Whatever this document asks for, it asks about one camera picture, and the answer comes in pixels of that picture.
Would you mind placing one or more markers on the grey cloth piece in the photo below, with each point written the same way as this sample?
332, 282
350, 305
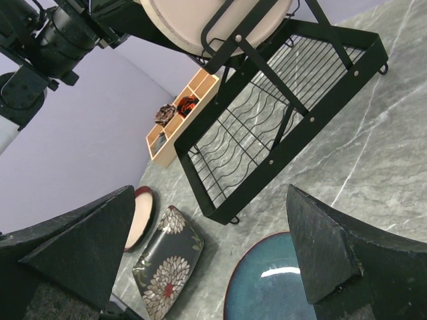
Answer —
160, 141

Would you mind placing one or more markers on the wooden compartment tray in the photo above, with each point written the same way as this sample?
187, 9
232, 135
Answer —
189, 103

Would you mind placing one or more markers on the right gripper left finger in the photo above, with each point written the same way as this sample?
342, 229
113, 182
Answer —
65, 267

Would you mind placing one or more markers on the black wire dish rack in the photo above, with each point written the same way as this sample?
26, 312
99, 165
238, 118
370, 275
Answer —
283, 93

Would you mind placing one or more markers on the black square floral plate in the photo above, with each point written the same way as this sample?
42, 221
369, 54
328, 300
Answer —
165, 265

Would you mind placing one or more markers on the brown beaded bundle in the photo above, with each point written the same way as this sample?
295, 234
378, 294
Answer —
165, 114

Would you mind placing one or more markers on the beige front plate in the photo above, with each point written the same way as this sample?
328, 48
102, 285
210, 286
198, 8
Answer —
182, 22

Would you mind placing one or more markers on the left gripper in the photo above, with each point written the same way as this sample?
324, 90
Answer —
96, 18

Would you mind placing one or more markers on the teal brown rimmed plate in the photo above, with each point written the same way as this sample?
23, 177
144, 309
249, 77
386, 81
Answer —
266, 283

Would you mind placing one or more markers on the round red rimmed plate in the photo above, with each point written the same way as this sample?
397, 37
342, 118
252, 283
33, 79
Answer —
143, 216

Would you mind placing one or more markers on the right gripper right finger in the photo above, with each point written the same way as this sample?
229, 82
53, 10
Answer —
353, 270

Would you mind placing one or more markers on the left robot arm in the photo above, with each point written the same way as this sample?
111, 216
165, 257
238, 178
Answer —
47, 44

